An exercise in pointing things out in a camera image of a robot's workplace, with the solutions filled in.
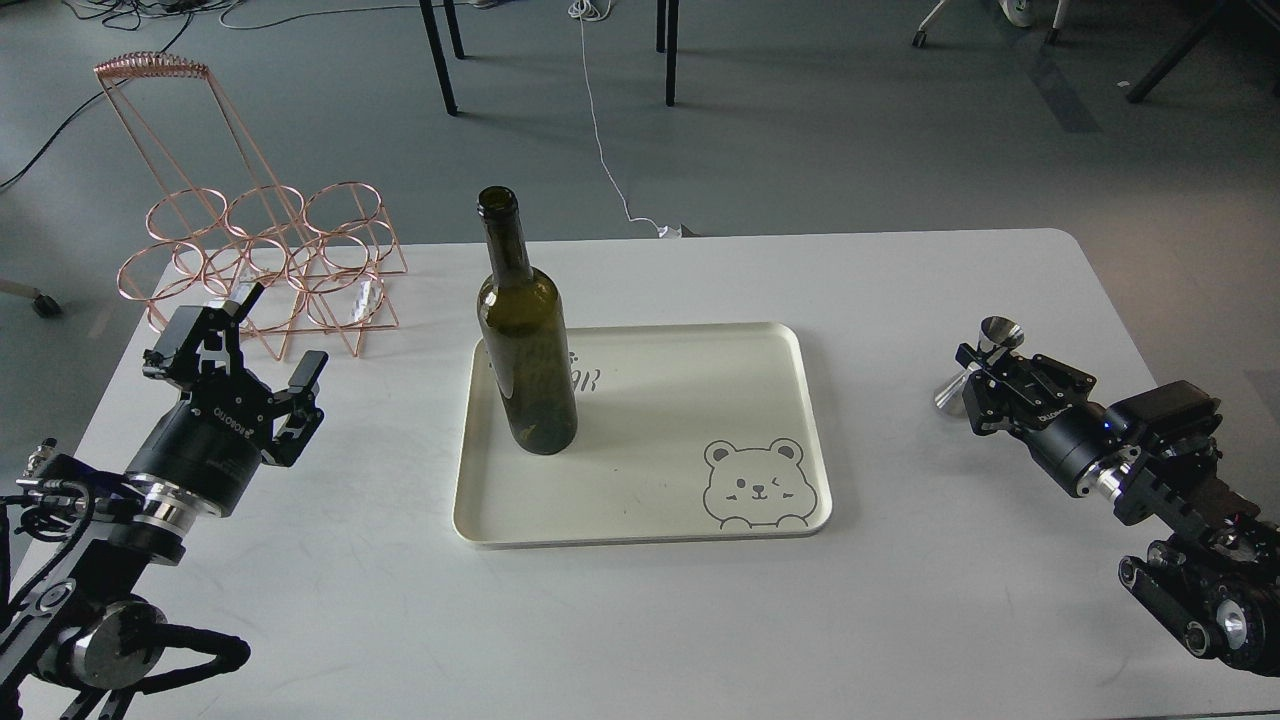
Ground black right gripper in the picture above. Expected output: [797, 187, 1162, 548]
[955, 342, 1132, 498]

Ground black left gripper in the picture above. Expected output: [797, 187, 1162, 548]
[125, 282, 329, 516]

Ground silver metal jigger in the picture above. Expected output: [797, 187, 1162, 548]
[934, 316, 1025, 418]

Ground dark green wine bottle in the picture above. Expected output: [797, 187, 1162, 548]
[477, 186, 579, 455]

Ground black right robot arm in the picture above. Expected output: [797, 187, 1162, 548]
[956, 345, 1279, 676]

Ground black caster wheel left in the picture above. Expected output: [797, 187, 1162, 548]
[0, 278, 63, 319]

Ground cream bear serving tray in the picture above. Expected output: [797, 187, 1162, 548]
[453, 322, 832, 547]

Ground white office chair base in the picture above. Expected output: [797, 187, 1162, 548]
[910, 0, 1066, 49]

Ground dark diagonal furniture leg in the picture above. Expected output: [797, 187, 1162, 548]
[1124, 1, 1245, 104]

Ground black table legs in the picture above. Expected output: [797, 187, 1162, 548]
[419, 0, 681, 117]

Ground copper wire wine rack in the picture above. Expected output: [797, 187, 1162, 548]
[93, 51, 410, 360]

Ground white floor cable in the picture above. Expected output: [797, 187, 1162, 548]
[568, 0, 681, 240]

